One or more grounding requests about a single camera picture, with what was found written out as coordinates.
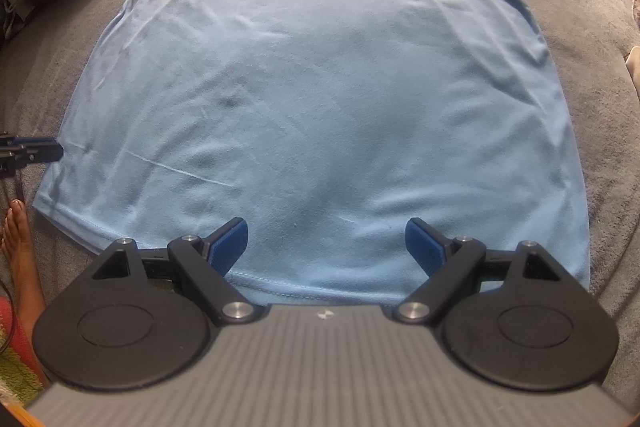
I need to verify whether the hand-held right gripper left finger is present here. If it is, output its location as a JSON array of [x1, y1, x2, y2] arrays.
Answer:
[[92, 217, 261, 325]]

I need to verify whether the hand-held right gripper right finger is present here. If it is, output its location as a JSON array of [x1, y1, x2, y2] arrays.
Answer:
[[392, 217, 561, 324]]

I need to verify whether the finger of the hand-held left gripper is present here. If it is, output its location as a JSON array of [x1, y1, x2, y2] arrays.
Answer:
[[0, 141, 65, 180], [0, 133, 57, 144]]

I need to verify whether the light blue t-shirt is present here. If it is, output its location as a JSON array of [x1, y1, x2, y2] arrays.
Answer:
[[32, 0, 591, 308]]

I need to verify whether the person's bare foot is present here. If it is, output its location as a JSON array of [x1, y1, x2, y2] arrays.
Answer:
[[1, 201, 51, 308]]

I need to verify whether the fluffy green-cuffed pajama leg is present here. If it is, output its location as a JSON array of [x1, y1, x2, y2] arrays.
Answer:
[[0, 297, 48, 408]]

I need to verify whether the cream folded cloth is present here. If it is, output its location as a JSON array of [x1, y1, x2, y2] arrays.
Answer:
[[624, 47, 640, 105]]

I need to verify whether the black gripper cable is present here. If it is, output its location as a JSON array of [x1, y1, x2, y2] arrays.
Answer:
[[0, 279, 17, 355]]

